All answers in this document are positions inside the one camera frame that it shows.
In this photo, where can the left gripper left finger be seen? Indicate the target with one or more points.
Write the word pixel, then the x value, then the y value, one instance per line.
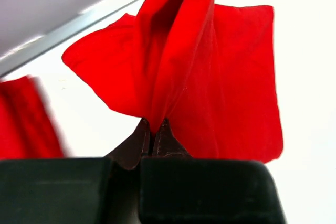
pixel 75 190

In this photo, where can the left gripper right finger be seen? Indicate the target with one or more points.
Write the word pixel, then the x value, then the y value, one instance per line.
pixel 177 188

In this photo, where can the folded red t shirt stack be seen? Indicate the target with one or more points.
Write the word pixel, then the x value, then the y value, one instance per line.
pixel 26 130

